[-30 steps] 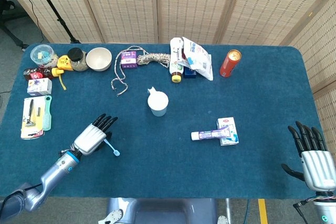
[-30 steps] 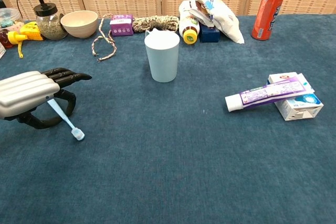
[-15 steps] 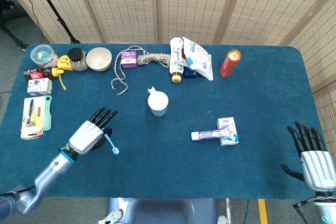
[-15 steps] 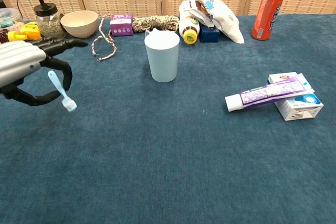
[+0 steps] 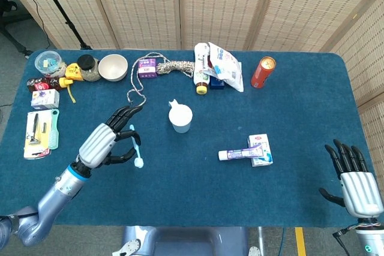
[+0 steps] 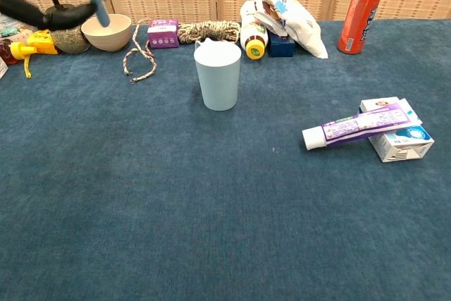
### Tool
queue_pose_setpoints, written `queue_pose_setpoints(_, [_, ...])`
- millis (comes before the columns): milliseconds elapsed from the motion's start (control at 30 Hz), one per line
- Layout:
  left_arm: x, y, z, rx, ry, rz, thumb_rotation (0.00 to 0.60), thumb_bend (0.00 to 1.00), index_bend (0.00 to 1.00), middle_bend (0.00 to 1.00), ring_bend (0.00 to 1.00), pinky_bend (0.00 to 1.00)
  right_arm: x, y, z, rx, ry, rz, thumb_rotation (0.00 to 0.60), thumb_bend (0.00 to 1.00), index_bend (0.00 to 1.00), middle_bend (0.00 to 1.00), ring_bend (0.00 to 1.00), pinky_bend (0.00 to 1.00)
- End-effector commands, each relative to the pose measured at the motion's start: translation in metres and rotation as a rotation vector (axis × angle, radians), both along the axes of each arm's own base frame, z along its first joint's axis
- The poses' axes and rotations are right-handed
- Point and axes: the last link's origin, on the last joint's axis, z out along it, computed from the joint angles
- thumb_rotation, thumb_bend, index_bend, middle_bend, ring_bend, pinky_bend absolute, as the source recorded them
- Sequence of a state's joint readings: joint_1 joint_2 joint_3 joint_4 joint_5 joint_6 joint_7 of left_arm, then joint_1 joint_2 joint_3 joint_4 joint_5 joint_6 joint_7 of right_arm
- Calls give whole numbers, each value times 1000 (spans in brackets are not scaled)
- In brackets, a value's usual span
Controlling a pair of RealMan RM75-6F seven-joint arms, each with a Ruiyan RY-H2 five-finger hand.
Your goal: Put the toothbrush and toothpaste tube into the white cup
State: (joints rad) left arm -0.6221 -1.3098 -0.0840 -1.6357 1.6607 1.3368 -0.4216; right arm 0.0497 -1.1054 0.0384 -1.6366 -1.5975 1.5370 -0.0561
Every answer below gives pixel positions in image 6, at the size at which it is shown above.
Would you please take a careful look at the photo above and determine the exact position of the purple white toothpaste tube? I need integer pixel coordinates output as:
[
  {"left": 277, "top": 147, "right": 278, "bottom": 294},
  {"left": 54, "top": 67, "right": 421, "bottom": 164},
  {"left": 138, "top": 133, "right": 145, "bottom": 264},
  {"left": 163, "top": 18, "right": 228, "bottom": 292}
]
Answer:
[{"left": 302, "top": 107, "right": 424, "bottom": 152}]

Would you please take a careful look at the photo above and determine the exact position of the beige bowl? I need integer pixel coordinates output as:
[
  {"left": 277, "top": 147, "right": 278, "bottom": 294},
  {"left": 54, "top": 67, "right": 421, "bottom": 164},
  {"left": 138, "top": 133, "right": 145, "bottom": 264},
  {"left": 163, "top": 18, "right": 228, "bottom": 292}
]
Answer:
[{"left": 80, "top": 13, "right": 133, "bottom": 52}]

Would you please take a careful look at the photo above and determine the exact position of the light blue plastic cup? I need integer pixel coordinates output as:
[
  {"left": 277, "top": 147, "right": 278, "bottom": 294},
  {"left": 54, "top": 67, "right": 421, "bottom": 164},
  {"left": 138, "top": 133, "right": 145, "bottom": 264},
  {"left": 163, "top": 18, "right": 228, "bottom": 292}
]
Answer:
[{"left": 193, "top": 37, "right": 242, "bottom": 111}]

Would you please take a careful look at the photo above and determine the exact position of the glass jar black lid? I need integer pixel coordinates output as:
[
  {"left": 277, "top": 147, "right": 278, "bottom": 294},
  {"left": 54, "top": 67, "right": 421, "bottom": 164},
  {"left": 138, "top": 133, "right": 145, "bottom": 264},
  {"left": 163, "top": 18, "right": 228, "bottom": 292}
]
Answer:
[{"left": 51, "top": 25, "right": 92, "bottom": 55}]

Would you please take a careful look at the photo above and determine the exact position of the clear round plastic container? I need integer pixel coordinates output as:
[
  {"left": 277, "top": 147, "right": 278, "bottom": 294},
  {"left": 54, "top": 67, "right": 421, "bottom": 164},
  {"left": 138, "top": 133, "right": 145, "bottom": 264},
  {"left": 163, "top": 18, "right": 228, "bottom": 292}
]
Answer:
[{"left": 0, "top": 15, "right": 31, "bottom": 38}]

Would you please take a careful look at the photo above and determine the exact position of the dark red snack packet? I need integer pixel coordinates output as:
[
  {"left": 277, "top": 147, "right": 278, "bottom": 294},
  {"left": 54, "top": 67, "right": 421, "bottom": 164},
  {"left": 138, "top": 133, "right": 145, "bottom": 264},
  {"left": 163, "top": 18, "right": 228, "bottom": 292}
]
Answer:
[{"left": 0, "top": 38, "right": 18, "bottom": 66}]

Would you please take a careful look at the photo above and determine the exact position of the white bottle yellow cap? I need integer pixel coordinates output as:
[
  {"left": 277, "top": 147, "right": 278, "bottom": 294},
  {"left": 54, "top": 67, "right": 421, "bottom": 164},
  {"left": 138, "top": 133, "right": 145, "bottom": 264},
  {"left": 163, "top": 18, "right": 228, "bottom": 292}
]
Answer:
[{"left": 240, "top": 0, "right": 269, "bottom": 61}]

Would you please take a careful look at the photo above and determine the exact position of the crumpled white printed packet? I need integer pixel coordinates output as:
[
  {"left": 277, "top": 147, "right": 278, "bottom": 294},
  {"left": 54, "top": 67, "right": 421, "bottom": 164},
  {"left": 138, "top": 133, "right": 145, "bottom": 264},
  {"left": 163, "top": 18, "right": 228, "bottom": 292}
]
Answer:
[{"left": 252, "top": 0, "right": 288, "bottom": 37}]

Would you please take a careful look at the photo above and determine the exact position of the dark blue box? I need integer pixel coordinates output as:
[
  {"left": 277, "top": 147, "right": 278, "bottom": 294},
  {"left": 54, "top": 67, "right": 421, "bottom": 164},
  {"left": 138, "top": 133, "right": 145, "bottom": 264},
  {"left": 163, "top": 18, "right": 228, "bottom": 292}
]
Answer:
[{"left": 266, "top": 31, "right": 296, "bottom": 59}]

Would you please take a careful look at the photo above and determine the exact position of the blue table cloth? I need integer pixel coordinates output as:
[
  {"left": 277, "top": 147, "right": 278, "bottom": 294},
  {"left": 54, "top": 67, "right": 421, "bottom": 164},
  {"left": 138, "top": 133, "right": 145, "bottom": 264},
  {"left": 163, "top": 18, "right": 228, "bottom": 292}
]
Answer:
[{"left": 0, "top": 18, "right": 451, "bottom": 301}]

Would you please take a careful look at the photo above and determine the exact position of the white snack bag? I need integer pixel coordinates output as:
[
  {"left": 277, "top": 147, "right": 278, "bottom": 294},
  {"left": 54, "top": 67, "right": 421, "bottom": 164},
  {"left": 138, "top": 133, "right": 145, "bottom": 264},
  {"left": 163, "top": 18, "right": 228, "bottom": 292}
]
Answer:
[{"left": 264, "top": 0, "right": 329, "bottom": 60}]

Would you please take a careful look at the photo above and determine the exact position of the red drink can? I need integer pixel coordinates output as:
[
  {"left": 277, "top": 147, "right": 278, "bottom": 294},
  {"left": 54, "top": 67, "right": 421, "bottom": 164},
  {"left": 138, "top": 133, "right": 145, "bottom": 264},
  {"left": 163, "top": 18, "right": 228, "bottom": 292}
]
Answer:
[{"left": 337, "top": 0, "right": 385, "bottom": 56}]

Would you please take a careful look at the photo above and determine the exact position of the yellow nozzle with strap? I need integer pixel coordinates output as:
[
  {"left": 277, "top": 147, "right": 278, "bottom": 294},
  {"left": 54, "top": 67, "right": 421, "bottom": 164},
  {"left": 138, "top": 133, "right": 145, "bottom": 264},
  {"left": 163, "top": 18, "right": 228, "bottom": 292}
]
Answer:
[{"left": 9, "top": 42, "right": 38, "bottom": 80}]

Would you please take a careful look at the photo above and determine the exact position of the braided beige rope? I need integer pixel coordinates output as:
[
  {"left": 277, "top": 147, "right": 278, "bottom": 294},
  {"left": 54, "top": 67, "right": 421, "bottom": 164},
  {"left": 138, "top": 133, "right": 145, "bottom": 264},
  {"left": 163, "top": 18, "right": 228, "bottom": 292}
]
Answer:
[{"left": 122, "top": 18, "right": 242, "bottom": 85}]

